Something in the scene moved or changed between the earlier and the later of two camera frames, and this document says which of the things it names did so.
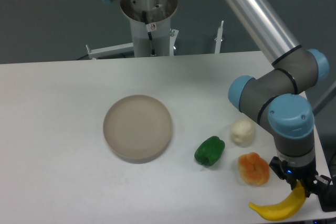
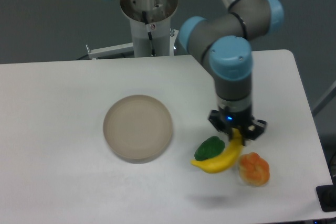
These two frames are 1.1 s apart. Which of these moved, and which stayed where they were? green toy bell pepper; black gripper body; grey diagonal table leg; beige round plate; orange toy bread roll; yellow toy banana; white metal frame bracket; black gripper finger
Moved: black gripper body; black gripper finger; yellow toy banana
Stayed: green toy bell pepper; beige round plate; white metal frame bracket; orange toy bread roll; grey diagonal table leg
